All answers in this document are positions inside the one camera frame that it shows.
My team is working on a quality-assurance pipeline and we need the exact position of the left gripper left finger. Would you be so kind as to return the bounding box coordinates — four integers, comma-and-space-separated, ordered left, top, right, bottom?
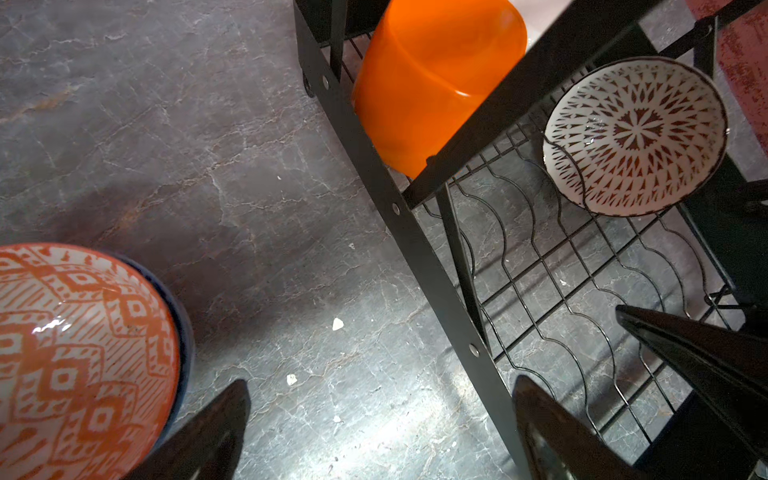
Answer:
125, 379, 251, 479

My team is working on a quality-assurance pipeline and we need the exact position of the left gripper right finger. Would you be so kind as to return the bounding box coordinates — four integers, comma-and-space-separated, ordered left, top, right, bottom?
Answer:
513, 376, 645, 479

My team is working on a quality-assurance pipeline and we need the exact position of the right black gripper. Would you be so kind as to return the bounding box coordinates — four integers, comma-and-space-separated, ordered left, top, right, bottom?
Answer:
615, 305, 767, 479

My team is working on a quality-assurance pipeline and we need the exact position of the red patterned bowl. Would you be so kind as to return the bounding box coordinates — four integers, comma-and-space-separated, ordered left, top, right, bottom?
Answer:
1, 243, 195, 479

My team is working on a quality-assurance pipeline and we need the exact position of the white lattice patterned bowl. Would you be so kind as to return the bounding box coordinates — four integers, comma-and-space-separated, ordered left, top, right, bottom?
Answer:
542, 56, 729, 217

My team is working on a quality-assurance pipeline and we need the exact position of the black wire dish rack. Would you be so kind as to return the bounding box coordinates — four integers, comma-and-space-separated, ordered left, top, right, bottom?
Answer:
294, 1, 767, 478

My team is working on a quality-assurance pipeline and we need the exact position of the orange square bowl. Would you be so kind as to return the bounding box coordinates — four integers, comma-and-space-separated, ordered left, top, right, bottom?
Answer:
352, 0, 528, 179

